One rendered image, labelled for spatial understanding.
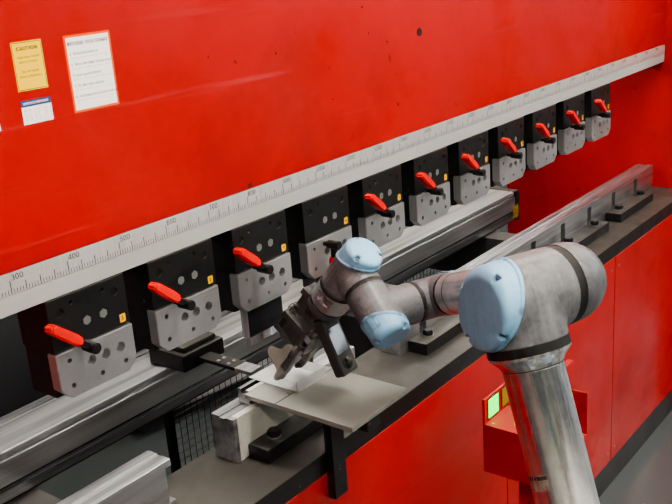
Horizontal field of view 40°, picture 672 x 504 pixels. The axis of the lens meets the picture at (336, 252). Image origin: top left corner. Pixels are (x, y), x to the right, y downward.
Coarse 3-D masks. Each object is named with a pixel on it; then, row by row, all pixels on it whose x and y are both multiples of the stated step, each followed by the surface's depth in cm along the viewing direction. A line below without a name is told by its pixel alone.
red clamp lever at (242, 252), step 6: (234, 252) 165; (240, 252) 165; (246, 252) 165; (240, 258) 166; (246, 258) 166; (252, 258) 167; (258, 258) 169; (252, 264) 168; (258, 264) 168; (264, 264) 171; (258, 270) 172; (264, 270) 171; (270, 270) 171
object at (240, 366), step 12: (204, 336) 200; (216, 336) 203; (180, 348) 195; (192, 348) 197; (204, 348) 198; (216, 348) 201; (156, 360) 200; (168, 360) 197; (180, 360) 194; (192, 360) 196; (204, 360) 196; (216, 360) 195; (228, 360) 194; (240, 360) 194; (240, 372) 190; (252, 372) 189
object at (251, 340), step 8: (280, 296) 186; (264, 304) 182; (272, 304) 184; (280, 304) 186; (240, 312) 180; (248, 312) 179; (256, 312) 181; (264, 312) 182; (272, 312) 184; (280, 312) 186; (248, 320) 179; (256, 320) 181; (264, 320) 183; (272, 320) 185; (248, 328) 180; (256, 328) 181; (264, 328) 183; (272, 328) 186; (248, 336) 180; (256, 336) 183; (264, 336) 185; (248, 344) 181
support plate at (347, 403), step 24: (264, 384) 183; (312, 384) 182; (336, 384) 181; (360, 384) 180; (384, 384) 180; (288, 408) 173; (312, 408) 172; (336, 408) 172; (360, 408) 171; (384, 408) 172
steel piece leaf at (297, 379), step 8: (296, 368) 189; (320, 368) 183; (272, 376) 186; (288, 376) 186; (296, 376) 185; (304, 376) 185; (312, 376) 182; (320, 376) 184; (272, 384) 183; (280, 384) 182; (288, 384) 182; (296, 384) 178; (304, 384) 180
